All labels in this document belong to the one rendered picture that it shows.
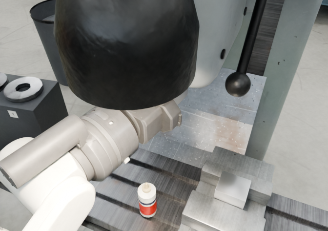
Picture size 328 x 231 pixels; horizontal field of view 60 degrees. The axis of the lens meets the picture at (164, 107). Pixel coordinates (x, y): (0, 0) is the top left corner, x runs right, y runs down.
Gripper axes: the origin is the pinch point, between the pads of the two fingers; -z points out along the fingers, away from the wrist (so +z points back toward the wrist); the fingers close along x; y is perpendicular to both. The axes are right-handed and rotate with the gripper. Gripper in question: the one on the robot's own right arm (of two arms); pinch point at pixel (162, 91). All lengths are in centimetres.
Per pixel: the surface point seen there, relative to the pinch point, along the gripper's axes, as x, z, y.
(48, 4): 197, -96, 63
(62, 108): 34.2, 1.0, 21.9
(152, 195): -1.4, 5.3, 24.2
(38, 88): 34.6, 5.1, 12.6
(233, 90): -13.9, 4.6, -9.9
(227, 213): -16.2, 0.6, 21.5
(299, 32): -10.3, -41.0, 2.2
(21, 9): 353, -145, 123
